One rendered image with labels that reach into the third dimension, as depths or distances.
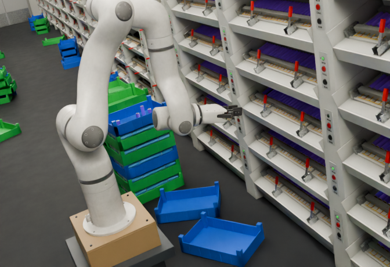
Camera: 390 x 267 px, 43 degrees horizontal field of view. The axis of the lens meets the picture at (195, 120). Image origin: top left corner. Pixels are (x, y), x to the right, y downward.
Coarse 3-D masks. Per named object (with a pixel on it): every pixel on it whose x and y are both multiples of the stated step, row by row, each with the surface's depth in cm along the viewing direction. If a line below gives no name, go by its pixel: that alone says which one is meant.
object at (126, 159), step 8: (152, 144) 252; (160, 144) 255; (168, 144) 257; (112, 152) 256; (120, 152) 244; (136, 152) 249; (144, 152) 251; (152, 152) 253; (120, 160) 249; (128, 160) 247; (136, 160) 250
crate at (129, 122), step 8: (136, 104) 264; (144, 104) 267; (152, 104) 267; (160, 104) 258; (120, 112) 260; (128, 112) 263; (136, 112) 265; (152, 112) 248; (112, 120) 259; (120, 120) 261; (128, 120) 258; (136, 120) 244; (144, 120) 247; (152, 120) 249; (112, 128) 242; (120, 128) 241; (128, 128) 243; (136, 128) 245
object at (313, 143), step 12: (240, 96) 222; (252, 96) 222; (252, 108) 218; (276, 108) 208; (264, 120) 206; (276, 120) 201; (288, 120) 197; (288, 132) 190; (312, 132) 183; (300, 144) 187; (312, 144) 177
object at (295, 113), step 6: (258, 96) 219; (270, 102) 210; (276, 102) 207; (282, 108) 202; (288, 108) 199; (294, 114) 195; (300, 114) 191; (306, 120) 188; (312, 120) 184; (318, 120) 182; (318, 126) 181
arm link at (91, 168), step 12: (72, 108) 161; (60, 120) 160; (60, 132) 162; (72, 156) 164; (84, 156) 164; (96, 156) 164; (108, 156) 167; (84, 168) 161; (96, 168) 161; (108, 168) 164; (84, 180) 163; (96, 180) 162
